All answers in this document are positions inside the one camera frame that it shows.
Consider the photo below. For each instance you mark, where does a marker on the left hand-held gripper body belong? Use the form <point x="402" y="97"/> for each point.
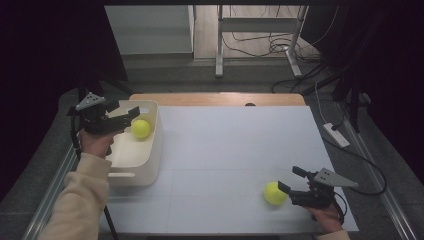
<point x="100" y="121"/>

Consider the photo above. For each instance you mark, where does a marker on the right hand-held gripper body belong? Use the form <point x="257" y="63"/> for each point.
<point x="315" y="196"/>

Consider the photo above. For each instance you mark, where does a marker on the yellow tennis ball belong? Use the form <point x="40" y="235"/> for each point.
<point x="273" y="194"/>
<point x="140" y="129"/>

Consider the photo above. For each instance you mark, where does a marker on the white plastic bin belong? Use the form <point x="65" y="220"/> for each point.
<point x="140" y="156"/>

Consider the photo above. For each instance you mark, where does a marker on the person's left hand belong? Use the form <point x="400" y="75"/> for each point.
<point x="95" y="145"/>

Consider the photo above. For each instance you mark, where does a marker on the person's right hand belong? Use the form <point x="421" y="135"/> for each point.
<point x="326" y="218"/>

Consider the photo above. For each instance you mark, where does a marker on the white power strip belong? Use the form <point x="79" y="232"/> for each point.
<point x="336" y="135"/>

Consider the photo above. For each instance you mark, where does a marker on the white cabinet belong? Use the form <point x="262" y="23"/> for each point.
<point x="150" y="30"/>

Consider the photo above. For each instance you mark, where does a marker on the white board sheet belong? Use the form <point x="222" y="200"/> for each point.
<point x="216" y="133"/>

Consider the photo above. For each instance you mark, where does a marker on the metal floor rail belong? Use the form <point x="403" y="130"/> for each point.
<point x="376" y="180"/>
<point x="50" y="193"/>

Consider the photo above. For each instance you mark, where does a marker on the white metal desk frame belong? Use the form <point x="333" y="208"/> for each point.
<point x="256" y="25"/>

